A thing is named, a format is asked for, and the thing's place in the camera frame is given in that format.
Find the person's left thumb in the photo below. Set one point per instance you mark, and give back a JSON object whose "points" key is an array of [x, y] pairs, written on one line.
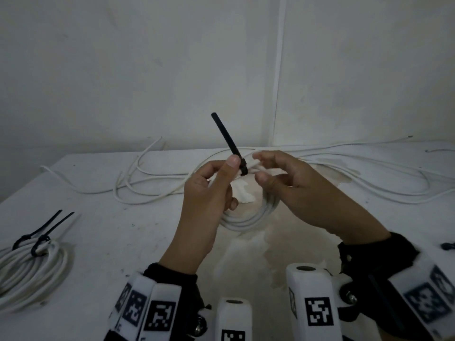
{"points": [[226, 175]]}

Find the white marker wristband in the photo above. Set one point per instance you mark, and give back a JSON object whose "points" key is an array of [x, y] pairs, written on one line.
{"points": [[426, 291], [149, 308]]}

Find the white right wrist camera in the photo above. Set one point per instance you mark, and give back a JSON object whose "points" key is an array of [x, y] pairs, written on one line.
{"points": [[312, 301]]}

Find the white right marker wristband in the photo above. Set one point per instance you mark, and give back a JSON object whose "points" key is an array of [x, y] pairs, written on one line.
{"points": [[426, 291]]}

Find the person's left hand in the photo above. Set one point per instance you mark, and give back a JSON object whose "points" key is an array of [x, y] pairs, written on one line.
{"points": [[201, 213]]}

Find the person's right hand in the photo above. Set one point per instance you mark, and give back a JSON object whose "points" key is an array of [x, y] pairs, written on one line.
{"points": [[312, 198]]}

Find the white left marker wristband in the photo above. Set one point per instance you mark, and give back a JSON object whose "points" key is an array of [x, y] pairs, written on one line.
{"points": [[149, 308]]}

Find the person's right thumb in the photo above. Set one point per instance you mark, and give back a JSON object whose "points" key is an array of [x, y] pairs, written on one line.
{"points": [[272, 179]]}

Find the small black object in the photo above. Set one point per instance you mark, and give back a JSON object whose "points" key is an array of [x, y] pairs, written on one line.
{"points": [[448, 246]]}

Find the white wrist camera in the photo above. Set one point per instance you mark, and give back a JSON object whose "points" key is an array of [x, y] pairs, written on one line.
{"points": [[312, 301], [233, 321]]}

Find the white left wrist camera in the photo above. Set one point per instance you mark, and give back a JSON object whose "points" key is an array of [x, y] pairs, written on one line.
{"points": [[233, 321]]}

